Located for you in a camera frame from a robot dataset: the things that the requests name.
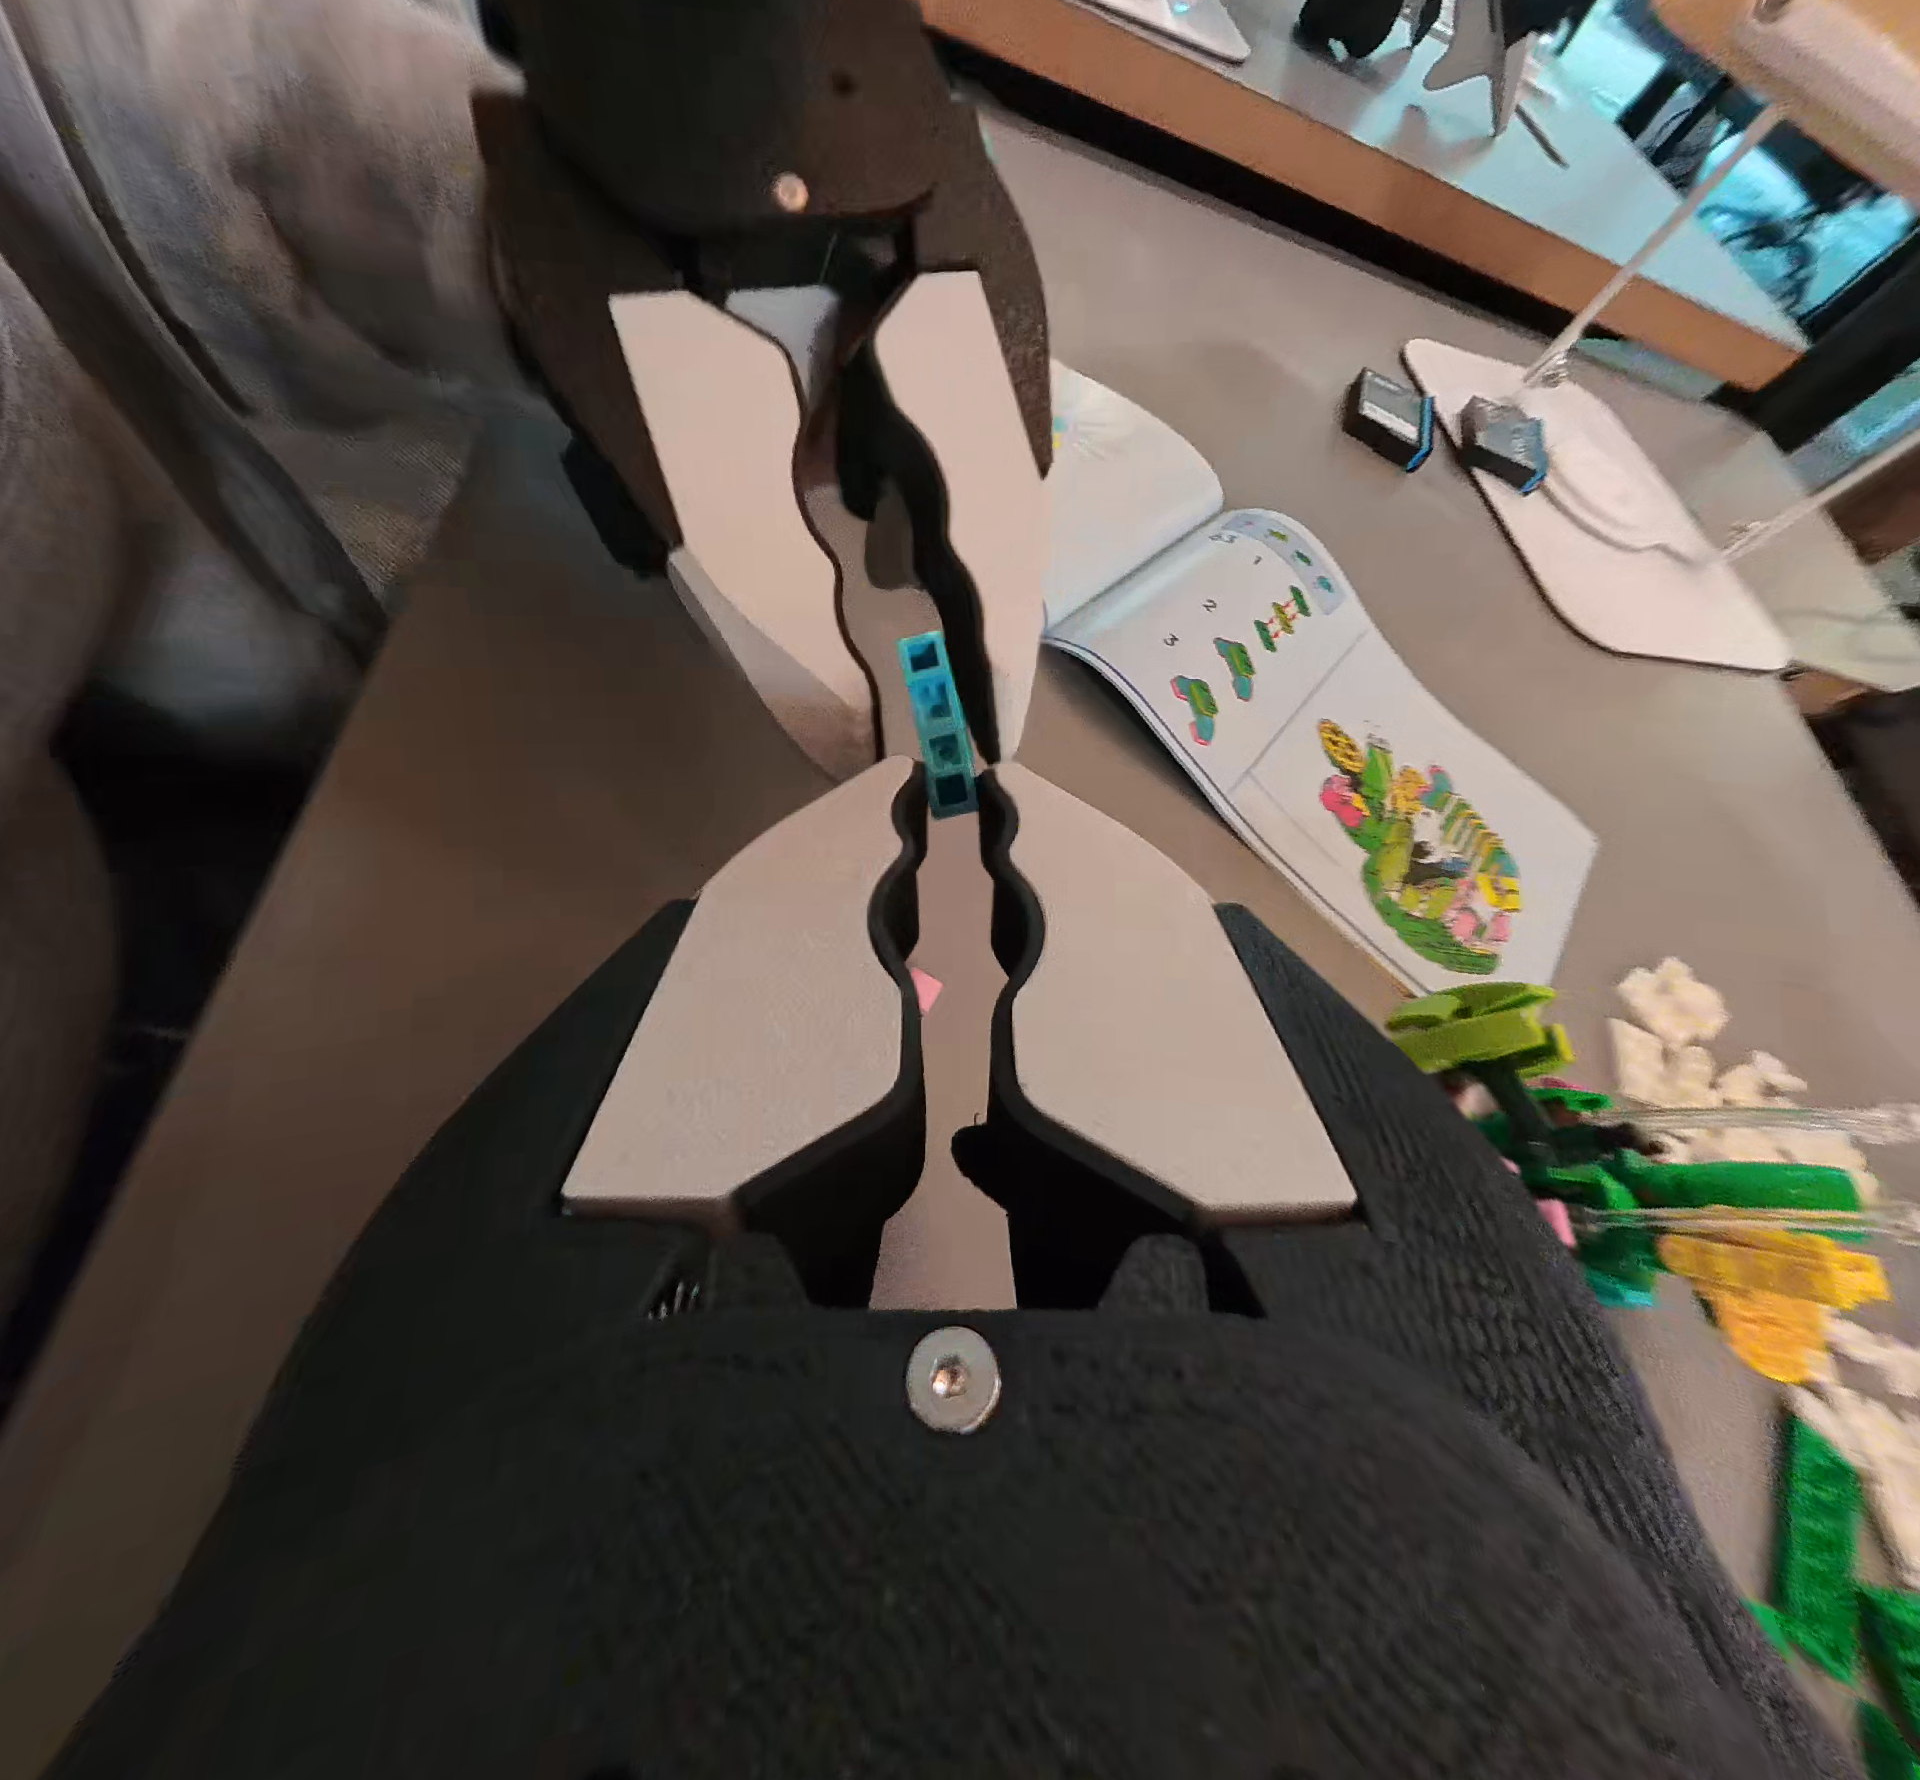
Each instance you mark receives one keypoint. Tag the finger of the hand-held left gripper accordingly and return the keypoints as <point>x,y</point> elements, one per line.
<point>975,430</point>
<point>704,430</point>

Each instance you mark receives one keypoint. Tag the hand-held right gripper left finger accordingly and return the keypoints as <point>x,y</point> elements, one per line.
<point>751,1044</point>

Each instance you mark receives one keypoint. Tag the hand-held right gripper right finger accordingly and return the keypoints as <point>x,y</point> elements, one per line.
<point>1170,1044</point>

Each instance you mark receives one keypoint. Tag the person's torso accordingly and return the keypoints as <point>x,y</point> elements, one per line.
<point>61,535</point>

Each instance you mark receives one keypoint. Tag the small black blue battery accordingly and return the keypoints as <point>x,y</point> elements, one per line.
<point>1388,415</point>
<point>1502,445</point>

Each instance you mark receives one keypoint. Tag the pile of green bricks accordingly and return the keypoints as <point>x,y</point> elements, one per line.
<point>1823,1540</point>

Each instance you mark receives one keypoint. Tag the green brick plant model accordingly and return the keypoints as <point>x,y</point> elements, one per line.
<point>1650,1188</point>

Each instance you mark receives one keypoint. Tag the turquoise curved brick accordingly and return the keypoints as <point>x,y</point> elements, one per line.
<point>933,714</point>

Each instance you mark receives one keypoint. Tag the person's left forearm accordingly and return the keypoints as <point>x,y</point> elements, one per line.
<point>300,84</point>

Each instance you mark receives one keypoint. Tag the person's legs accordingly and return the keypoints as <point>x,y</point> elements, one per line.
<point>194,880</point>

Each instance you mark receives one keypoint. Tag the wooden background table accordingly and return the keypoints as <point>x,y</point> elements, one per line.
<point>1351,183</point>

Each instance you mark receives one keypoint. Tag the brick instruction booklet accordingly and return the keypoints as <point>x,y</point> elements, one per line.
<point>1351,760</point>

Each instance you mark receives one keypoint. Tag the white desk lamp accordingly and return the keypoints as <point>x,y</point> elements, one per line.
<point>1621,520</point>

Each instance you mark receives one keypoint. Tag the small pink brick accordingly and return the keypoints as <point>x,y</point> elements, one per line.
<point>926,988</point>

